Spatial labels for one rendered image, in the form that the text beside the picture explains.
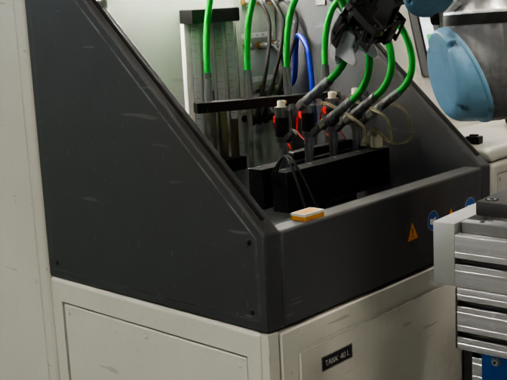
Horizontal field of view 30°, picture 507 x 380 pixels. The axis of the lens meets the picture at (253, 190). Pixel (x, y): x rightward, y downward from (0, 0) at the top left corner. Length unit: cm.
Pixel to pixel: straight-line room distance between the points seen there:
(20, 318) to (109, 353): 29
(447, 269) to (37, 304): 94
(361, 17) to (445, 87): 45
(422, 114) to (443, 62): 85
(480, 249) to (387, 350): 51
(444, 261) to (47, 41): 85
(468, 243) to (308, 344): 39
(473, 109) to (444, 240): 23
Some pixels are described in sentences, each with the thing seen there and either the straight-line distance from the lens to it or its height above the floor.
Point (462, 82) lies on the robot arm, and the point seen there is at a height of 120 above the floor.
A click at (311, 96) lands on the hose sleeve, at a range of 178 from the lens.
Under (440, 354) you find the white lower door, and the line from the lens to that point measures 193.
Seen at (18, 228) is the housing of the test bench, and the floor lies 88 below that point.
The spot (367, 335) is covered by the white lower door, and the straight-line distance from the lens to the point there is 170.
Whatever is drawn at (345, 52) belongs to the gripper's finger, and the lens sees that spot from 169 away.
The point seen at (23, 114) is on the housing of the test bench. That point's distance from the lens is 188.
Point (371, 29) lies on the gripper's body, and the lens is 160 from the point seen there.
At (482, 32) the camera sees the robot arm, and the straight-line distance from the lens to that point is 116.
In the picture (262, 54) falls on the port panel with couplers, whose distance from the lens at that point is 221.
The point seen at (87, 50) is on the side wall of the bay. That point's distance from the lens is 170.
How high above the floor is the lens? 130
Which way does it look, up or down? 11 degrees down
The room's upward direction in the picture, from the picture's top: 3 degrees counter-clockwise
